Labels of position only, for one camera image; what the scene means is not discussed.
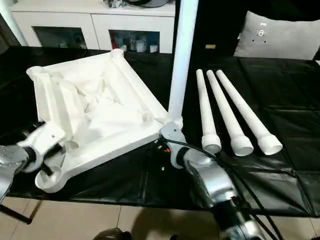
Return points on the white plastic table top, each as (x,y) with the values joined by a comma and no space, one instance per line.
(100,105)

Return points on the white plastic table leg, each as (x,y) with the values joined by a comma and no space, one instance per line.
(182,60)
(247,112)
(227,115)
(206,110)

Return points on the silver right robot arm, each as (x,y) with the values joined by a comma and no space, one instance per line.
(215,185)

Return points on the black metal floor bar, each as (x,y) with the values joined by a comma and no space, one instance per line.
(15,214)

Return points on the white glass-door cabinet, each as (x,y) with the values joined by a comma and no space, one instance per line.
(60,20)

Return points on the black work mat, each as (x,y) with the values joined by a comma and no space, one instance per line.
(290,110)

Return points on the dark round kitchen appliance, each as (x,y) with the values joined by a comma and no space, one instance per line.
(150,3)

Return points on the grey white pillow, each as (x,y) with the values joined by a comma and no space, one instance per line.
(280,37)

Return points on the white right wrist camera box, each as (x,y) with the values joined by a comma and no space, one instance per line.
(172,137)

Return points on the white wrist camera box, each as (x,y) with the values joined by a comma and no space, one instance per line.
(45,137)
(172,137)

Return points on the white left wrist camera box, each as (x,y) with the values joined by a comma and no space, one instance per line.
(45,137)

